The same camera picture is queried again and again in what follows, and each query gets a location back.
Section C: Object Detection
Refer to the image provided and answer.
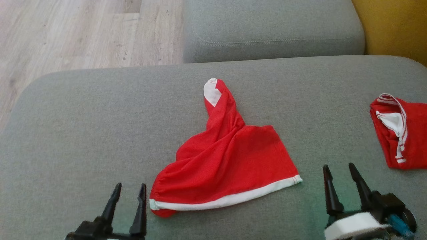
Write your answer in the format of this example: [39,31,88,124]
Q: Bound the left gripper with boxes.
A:
[65,183,147,240]

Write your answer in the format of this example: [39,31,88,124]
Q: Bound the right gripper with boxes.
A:
[323,163,417,240]

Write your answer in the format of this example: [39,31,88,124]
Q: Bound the red basketball jersey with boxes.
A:
[370,93,427,170]

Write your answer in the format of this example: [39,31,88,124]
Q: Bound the red shorts with white trim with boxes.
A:
[149,78,303,218]

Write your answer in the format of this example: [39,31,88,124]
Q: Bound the large grey sofa seat cushion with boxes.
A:
[0,55,427,240]

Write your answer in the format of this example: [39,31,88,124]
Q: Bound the yellow cushion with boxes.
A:
[351,0,427,67]

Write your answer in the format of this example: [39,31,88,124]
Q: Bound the grey stitched sofa cushion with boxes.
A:
[183,0,366,64]

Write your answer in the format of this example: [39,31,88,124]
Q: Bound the blue plug black cable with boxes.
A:
[388,214,415,239]

